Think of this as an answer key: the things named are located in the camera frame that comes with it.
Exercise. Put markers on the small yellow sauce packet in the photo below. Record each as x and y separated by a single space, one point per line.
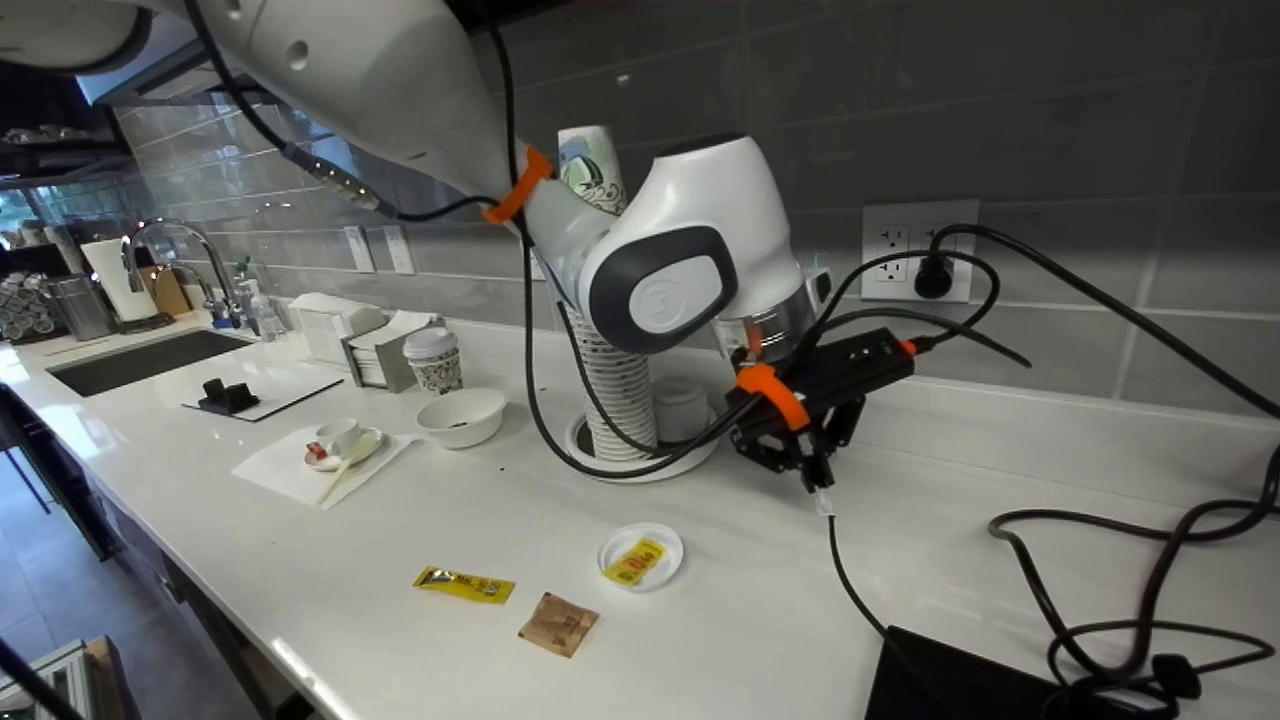
639 560

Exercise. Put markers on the black sink basin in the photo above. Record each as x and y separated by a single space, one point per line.
101 372

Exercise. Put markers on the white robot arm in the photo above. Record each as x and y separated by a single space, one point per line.
703 240

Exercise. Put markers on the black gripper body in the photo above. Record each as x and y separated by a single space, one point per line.
786 434

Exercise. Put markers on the sink faucet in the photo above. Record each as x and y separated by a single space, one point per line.
229 293

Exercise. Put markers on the white wall outlet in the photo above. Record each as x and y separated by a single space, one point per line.
892 240

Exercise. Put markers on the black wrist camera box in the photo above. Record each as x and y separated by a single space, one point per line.
853 364

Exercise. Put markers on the brown sugar packet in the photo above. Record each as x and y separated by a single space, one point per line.
557 624

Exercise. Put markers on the long yellow packet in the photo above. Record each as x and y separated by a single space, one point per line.
467 587

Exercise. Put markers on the small white plastic lid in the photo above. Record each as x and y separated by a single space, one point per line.
624 537

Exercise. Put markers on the white bowl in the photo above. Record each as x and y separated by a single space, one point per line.
461 416

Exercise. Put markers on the black mat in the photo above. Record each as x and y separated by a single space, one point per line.
921 677

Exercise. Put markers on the white paper cup with lid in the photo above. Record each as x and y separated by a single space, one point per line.
433 356

